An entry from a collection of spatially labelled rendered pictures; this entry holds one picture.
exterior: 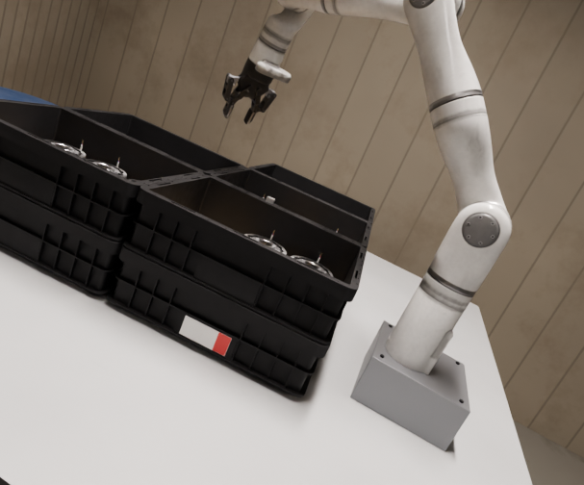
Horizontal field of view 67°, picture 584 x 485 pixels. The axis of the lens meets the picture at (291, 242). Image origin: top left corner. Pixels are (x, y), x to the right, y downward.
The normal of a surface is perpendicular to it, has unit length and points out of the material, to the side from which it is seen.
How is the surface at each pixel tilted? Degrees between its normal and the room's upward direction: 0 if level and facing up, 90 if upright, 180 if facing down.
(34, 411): 0
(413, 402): 90
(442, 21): 91
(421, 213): 90
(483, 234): 92
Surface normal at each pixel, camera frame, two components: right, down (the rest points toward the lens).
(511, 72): -0.30, 0.17
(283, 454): 0.38, -0.88
